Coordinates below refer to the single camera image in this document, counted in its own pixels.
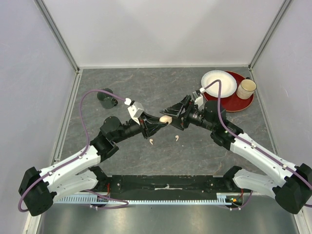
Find white plate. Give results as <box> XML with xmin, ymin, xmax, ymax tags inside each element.
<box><xmin>201</xmin><ymin>70</ymin><xmax>237</xmax><ymax>98</ymax></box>

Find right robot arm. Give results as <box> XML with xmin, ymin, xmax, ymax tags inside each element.
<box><xmin>161</xmin><ymin>95</ymin><xmax>312</xmax><ymax>214</ymax></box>

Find dark green mug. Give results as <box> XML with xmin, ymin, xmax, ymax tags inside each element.
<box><xmin>97</xmin><ymin>92</ymin><xmax>118</xmax><ymax>109</ymax></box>

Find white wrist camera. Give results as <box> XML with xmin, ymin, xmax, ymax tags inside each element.
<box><xmin>192</xmin><ymin>88</ymin><xmax>205</xmax><ymax>108</ymax></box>
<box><xmin>124</xmin><ymin>98</ymin><xmax>144</xmax><ymax>124</ymax></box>

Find light blue cable duct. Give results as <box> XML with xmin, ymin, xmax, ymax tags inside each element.
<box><xmin>55</xmin><ymin>194</ymin><xmax>231</xmax><ymax>205</ymax></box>

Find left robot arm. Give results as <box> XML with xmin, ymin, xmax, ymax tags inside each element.
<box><xmin>18</xmin><ymin>112</ymin><xmax>172</xmax><ymax>216</ymax></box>

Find beige patterned cup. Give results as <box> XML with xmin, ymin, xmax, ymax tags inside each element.
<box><xmin>236</xmin><ymin>78</ymin><xmax>257</xmax><ymax>99</ymax></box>

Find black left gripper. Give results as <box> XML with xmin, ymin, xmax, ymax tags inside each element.
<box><xmin>113</xmin><ymin>112</ymin><xmax>167</xmax><ymax>143</ymax></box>

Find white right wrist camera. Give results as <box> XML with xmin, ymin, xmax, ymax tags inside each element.
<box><xmin>192</xmin><ymin>88</ymin><xmax>205</xmax><ymax>108</ymax></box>

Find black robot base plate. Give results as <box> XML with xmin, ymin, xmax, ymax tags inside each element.
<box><xmin>92</xmin><ymin>175</ymin><xmax>241</xmax><ymax>201</ymax></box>

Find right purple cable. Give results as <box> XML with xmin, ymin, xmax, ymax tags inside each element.
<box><xmin>202</xmin><ymin>79</ymin><xmax>312</xmax><ymax>212</ymax></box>

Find beige earbud charging case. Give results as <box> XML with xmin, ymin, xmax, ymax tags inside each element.
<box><xmin>159</xmin><ymin>115</ymin><xmax>172</xmax><ymax>124</ymax></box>

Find red round tray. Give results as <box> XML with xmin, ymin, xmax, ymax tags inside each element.
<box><xmin>202</xmin><ymin>71</ymin><xmax>254</xmax><ymax>113</ymax></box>

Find aluminium frame rails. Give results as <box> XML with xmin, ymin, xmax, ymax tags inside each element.
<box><xmin>31</xmin><ymin>0</ymin><xmax>312</xmax><ymax>234</ymax></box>

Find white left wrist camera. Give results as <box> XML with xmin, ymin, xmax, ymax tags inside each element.
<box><xmin>124</xmin><ymin>98</ymin><xmax>144</xmax><ymax>124</ymax></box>

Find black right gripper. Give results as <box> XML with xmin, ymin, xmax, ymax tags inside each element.
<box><xmin>160</xmin><ymin>94</ymin><xmax>215</xmax><ymax>131</ymax></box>

